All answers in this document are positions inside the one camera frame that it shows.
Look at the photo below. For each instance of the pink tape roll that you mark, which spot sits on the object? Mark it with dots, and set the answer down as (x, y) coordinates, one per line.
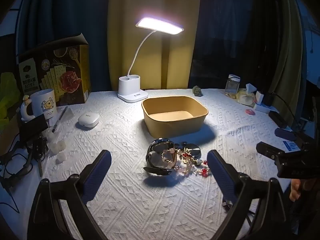
(250, 111)

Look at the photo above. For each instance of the white textured tablecloth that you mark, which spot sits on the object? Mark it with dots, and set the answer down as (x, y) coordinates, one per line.
(125, 205)

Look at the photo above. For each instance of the person's right hand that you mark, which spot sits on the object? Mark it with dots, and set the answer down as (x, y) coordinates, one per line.
(295, 191)

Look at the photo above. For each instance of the brown paper container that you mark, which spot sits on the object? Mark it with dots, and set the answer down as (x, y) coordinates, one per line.
(175, 127)

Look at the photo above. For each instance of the white earbuds case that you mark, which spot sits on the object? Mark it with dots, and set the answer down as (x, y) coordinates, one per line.
(87, 121)

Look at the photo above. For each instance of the black yellow cracker box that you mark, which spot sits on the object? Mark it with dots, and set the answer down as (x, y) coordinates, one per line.
(67, 80)

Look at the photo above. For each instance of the small white box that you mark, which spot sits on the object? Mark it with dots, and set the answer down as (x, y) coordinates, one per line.
(258, 97)

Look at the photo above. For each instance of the yellow-green plush toy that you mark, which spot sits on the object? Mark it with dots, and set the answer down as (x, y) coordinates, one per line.
(8, 92)

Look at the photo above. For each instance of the tissue pack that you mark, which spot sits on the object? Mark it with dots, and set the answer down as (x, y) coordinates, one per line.
(246, 96)

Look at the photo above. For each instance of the white cartoon mug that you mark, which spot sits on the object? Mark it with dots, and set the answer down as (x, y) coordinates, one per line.
(45, 105)

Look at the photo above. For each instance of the blue curtain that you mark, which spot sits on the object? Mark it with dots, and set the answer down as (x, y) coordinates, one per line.
(70, 17)

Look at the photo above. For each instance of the white desk lamp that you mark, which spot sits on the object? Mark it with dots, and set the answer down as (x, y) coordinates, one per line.
(130, 85)

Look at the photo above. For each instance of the small white plastic cap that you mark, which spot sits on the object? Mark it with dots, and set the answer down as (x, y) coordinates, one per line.
(61, 158)
(61, 146)

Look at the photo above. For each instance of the blue and white card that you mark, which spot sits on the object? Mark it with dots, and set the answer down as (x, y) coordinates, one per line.
(292, 146)

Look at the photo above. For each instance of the white power strip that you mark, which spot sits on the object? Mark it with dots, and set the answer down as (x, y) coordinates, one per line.
(265, 108)

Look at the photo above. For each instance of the key bunch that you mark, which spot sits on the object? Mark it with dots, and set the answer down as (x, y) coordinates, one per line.
(40, 165)

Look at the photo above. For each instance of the olive curtain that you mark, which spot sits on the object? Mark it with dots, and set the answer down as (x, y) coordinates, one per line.
(287, 55)

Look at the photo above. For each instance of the black flat device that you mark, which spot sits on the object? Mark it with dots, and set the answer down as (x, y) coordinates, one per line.
(32, 128)

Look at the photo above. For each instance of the clear glass jar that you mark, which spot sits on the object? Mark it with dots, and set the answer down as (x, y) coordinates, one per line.
(232, 87)

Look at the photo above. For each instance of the dark sunglasses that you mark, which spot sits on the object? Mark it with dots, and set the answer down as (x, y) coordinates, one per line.
(156, 152)

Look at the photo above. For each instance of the black oblong case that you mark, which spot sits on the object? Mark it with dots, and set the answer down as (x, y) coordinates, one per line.
(278, 119)

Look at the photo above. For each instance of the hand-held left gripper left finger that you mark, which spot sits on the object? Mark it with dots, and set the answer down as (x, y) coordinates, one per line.
(96, 172)

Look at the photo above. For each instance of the black power adapter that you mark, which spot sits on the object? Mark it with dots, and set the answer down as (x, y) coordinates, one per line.
(269, 99)

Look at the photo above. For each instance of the dark curtain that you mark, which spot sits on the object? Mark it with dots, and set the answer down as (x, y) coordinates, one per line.
(225, 30)

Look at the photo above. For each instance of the small green stone figurine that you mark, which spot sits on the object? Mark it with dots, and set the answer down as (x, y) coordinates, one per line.
(197, 91)

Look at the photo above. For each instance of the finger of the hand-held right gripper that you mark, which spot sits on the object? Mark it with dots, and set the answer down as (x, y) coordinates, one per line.
(285, 134)
(267, 150)

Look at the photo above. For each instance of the clear plastic sleeve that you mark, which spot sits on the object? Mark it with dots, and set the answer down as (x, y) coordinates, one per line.
(68, 116)

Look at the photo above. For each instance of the silver pen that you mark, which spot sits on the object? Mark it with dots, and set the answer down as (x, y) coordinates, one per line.
(58, 121)

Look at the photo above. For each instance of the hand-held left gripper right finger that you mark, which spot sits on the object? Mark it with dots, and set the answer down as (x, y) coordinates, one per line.
(220, 170)

